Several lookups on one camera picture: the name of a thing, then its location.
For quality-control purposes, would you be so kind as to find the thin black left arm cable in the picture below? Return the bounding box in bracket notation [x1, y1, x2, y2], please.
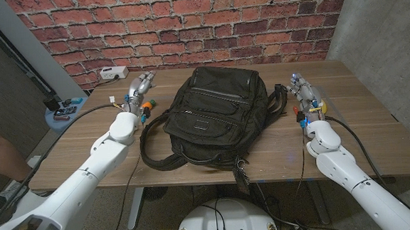
[100, 113, 159, 230]

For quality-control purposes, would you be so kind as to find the grey sneaker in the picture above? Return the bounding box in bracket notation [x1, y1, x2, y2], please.
[0, 178, 52, 224]

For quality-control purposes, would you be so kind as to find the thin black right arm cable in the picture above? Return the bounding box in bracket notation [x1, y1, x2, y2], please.
[290, 126, 310, 196]

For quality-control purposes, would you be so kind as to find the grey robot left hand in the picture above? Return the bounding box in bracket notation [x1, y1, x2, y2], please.
[122, 70, 159, 117]

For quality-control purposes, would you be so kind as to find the orange toy carrot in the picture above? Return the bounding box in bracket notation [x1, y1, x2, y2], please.
[140, 99, 158, 113]

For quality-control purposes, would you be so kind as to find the black luggage tag with keyring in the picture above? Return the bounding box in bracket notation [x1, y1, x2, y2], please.
[233, 157, 253, 195]

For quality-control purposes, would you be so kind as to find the white power strip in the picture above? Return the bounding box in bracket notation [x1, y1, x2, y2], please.
[99, 65, 130, 81]

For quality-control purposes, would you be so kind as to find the small black cup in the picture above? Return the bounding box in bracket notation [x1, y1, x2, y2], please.
[43, 95, 61, 112]

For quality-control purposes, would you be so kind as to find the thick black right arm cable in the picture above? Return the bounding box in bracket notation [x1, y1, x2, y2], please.
[324, 110, 410, 226]

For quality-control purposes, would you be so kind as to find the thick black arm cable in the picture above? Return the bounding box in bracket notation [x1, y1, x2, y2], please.
[0, 102, 132, 230]
[324, 110, 410, 226]

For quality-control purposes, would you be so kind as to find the black fabric backpack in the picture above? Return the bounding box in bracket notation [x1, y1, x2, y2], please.
[135, 61, 293, 174]

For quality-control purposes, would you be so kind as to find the printed brick wall backdrop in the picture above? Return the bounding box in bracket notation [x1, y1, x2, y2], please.
[5, 0, 357, 95]

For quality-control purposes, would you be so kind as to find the blue round stool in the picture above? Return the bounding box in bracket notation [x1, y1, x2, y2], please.
[43, 97, 90, 137]

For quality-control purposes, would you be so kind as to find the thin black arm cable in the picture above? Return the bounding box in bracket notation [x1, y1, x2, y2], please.
[100, 113, 159, 230]
[290, 126, 310, 196]

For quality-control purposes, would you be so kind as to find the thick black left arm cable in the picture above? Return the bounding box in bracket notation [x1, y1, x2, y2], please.
[0, 102, 132, 230]

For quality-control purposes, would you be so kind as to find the grey metal table leg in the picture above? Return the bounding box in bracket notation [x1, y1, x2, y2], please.
[125, 187, 148, 230]
[305, 179, 332, 226]

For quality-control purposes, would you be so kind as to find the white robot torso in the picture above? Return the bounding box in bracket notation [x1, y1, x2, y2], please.
[174, 195, 280, 230]

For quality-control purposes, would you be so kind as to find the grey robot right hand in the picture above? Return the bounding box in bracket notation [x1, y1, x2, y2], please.
[285, 71, 326, 124]

